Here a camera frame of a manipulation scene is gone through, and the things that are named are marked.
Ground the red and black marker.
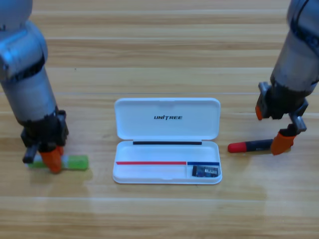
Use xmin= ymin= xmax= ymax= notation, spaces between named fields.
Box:
xmin=227 ymin=138 xmax=274 ymax=154

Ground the black eraser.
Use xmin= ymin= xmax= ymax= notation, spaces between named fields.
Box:
xmin=192 ymin=165 xmax=220 ymax=178

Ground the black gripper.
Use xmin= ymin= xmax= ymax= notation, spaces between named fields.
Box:
xmin=255 ymin=81 xmax=309 ymax=156
xmin=18 ymin=107 xmax=69 ymax=174

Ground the white Unitree pencil case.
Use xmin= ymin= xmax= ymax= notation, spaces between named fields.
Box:
xmin=112 ymin=97 xmax=223 ymax=185

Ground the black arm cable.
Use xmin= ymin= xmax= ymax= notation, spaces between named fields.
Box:
xmin=289 ymin=0 xmax=312 ymax=35

